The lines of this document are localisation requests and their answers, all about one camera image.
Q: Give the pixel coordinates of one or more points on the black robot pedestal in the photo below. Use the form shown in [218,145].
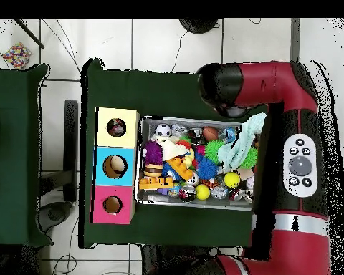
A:
[160,263]

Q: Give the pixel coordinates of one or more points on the wooden box with three holes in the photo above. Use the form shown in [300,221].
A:
[101,137]

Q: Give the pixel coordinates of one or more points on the purple spiky toy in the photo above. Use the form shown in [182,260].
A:
[153,153]

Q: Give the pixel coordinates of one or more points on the colourful patterned cloth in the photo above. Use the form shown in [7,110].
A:
[116,127]
[17,56]

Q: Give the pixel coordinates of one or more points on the small soccer ball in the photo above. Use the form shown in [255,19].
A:
[162,130]

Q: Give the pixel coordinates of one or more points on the black rod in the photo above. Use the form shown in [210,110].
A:
[28,33]

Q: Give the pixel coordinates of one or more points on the green spiky ball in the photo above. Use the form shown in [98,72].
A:
[213,151]

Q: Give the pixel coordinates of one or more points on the blue spiky ball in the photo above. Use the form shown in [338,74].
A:
[207,169]

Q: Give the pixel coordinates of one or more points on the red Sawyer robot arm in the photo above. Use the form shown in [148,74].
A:
[275,83]

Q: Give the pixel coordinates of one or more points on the yellow ball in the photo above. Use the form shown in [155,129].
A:
[232,180]
[202,192]

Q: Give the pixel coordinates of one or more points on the cream yellow cloth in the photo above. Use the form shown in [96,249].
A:
[172,149]

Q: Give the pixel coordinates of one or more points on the black round object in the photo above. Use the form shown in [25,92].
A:
[199,25]

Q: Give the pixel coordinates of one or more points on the silver mesh bin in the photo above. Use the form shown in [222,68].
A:
[166,200]

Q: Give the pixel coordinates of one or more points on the grey rounded object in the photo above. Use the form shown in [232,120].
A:
[54,214]

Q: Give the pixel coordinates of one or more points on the mint green cloth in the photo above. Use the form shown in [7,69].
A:
[240,143]

